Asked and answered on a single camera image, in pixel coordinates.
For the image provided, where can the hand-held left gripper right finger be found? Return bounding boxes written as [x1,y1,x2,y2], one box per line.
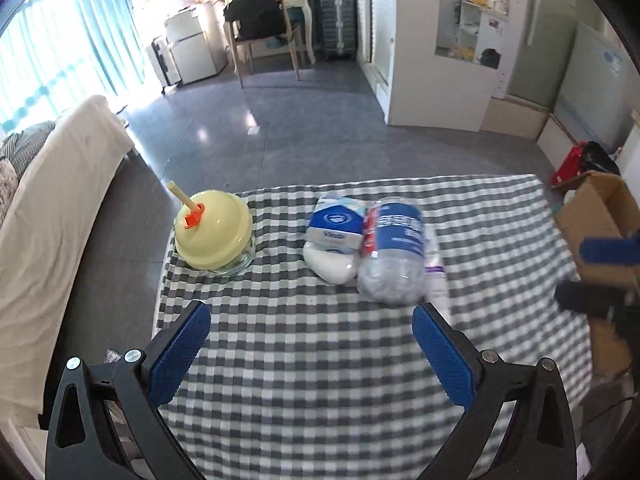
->
[411,301,580,480]

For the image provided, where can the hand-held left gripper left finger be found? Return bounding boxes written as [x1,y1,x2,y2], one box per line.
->
[45,300,213,480]

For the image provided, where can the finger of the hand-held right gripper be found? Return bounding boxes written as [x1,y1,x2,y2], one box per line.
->
[554,279,640,317]
[580,229,640,272]

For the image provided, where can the brown cardboard box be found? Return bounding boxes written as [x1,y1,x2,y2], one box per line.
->
[554,171,640,377]

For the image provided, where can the white squeeze tube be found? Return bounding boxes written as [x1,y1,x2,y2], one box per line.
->
[425,260,452,327]

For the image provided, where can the clear plastic water bottle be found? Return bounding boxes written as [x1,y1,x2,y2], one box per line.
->
[357,199,441,308]

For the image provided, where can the yellow lidded glass bowl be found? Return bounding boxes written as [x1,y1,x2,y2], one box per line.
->
[167,181,257,277]

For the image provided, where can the white rounded object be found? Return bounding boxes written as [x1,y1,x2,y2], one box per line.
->
[303,242,360,285]

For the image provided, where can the blue white tissue pack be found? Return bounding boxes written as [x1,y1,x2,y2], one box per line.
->
[306,195,372,254]

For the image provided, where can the black bag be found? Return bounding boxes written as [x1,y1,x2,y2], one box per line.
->
[580,141,622,177]

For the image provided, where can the red bag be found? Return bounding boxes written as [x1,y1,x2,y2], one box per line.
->
[551,144,588,188]

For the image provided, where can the grey white checked tablecloth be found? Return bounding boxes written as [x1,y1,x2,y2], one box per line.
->
[152,174,593,480]

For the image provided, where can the flat cardboard sheet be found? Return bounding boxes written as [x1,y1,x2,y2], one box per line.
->
[480,96,557,142]

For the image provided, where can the white bed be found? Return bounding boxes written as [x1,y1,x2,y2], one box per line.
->
[0,95,137,428]

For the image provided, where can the grey patterned blanket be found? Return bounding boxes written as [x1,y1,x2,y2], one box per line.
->
[0,121,57,221]

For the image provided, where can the white suitcase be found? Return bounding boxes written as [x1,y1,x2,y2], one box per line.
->
[146,35,182,94]

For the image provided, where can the white mini fridge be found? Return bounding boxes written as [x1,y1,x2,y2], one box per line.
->
[165,2,229,86]

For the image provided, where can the wooden chair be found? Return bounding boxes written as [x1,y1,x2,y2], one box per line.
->
[222,0,307,89]

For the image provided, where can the sheer blue white curtain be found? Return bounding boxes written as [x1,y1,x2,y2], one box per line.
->
[0,0,152,132]

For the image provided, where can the grey ribbed suitcase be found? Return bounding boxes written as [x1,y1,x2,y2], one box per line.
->
[315,0,359,62]

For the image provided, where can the black backpack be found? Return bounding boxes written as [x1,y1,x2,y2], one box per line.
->
[223,0,287,42]

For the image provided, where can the white vanity desk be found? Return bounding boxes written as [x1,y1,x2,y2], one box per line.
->
[276,0,319,67]

